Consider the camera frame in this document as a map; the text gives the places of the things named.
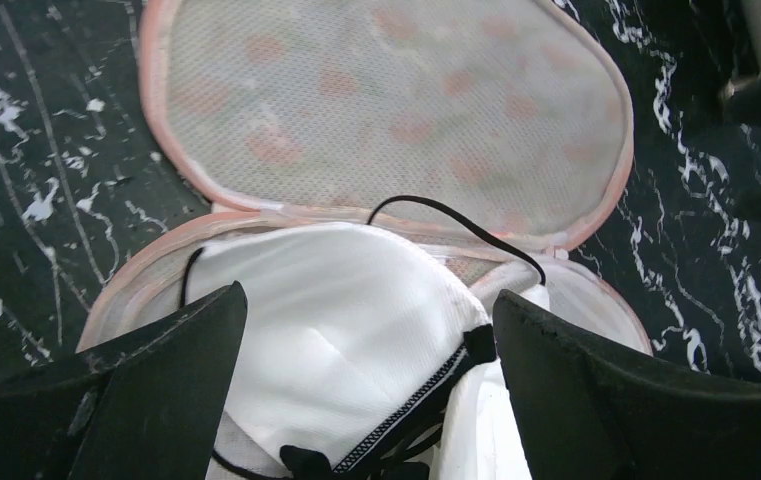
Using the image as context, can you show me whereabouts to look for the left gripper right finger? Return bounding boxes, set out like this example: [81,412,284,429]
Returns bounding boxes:
[493,290,761,479]

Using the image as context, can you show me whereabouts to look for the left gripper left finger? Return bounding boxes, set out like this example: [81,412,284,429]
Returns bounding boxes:
[0,284,247,479]

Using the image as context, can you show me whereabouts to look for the white bra black trim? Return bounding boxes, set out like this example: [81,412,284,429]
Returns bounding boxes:
[178,223,531,479]

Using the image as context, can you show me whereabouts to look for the floral pink mesh laundry bag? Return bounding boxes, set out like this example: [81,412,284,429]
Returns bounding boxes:
[78,1,652,353]

